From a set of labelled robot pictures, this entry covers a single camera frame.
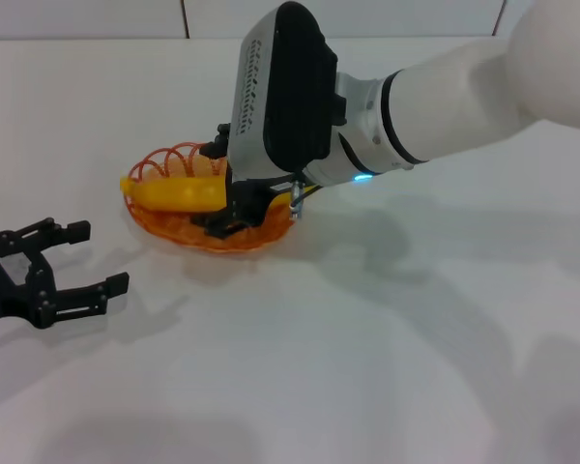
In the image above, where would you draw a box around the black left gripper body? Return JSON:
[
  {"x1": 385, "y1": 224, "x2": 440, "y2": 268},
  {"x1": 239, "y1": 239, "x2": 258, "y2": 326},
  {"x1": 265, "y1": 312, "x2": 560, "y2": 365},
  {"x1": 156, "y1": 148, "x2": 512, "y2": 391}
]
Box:
[{"x1": 0, "y1": 230, "x2": 57, "y2": 331}]

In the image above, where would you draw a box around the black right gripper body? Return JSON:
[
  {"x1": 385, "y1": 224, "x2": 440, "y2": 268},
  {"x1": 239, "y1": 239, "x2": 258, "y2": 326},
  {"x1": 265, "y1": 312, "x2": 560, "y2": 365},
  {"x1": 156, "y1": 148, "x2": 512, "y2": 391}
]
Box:
[{"x1": 230, "y1": 179, "x2": 297, "y2": 226}]

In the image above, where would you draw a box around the orange plastic wire basket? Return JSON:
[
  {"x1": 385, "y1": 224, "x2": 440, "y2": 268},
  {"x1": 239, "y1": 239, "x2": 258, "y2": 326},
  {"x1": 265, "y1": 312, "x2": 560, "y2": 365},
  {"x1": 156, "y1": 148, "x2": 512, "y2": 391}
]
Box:
[{"x1": 120, "y1": 140, "x2": 294, "y2": 253}]

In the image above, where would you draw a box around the yellow banana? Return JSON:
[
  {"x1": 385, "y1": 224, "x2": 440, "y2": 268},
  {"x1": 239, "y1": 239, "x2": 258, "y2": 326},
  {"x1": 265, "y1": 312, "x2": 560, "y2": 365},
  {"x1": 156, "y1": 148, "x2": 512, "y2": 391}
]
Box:
[{"x1": 119, "y1": 173, "x2": 319, "y2": 215}]

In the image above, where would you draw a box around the silver right arm cable plug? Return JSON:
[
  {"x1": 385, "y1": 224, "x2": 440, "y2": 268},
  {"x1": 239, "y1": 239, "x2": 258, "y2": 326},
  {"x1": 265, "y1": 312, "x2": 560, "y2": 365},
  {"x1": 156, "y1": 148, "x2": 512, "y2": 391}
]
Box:
[{"x1": 289, "y1": 180, "x2": 306, "y2": 221}]

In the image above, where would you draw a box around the grey black wrist camera box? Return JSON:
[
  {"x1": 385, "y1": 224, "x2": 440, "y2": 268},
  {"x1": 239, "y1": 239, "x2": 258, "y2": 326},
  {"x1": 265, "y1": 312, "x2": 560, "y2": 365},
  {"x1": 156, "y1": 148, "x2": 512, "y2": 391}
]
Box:
[{"x1": 226, "y1": 1, "x2": 347, "y2": 176}]

